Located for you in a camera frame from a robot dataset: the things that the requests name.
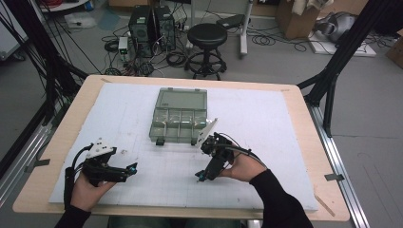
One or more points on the thin wooden stick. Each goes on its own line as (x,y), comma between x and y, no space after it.
(324,205)

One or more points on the white flat floor board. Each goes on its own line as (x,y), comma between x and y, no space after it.
(364,50)

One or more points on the black computer tower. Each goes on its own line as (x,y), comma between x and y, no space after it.
(141,31)
(166,28)

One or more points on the open cardboard box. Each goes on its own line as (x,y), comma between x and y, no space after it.
(296,22)

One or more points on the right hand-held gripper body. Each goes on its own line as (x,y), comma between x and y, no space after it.
(218,155)

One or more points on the grey vacuum cleaner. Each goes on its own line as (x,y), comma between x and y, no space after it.
(337,25)

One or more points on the black pad on stand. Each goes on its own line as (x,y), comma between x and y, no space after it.
(230,21)

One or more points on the black metal frame strut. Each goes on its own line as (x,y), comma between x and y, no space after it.
(41,47)
(342,50)

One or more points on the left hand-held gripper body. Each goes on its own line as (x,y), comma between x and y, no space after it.
(104,172)

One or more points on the brown cardboard box corner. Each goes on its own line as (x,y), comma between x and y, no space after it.
(396,50)

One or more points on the black round stool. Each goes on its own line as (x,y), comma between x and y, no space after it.
(207,35)

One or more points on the white foam board mat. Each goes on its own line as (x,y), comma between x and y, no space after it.
(253,133)

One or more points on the aluminium rail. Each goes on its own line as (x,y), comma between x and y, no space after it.
(19,161)
(342,171)

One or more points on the clear plastic organizer box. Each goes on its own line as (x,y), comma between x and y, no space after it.
(182,109)

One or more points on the grey tape piece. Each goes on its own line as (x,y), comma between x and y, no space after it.
(41,162)
(334,177)

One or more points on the small white power box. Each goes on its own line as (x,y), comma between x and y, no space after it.
(123,46)

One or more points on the white metal stand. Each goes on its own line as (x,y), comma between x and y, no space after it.
(244,34)

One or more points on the person's left hand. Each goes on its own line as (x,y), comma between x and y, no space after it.
(84,194)

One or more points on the person's right hand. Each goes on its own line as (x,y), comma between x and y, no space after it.
(245,167)

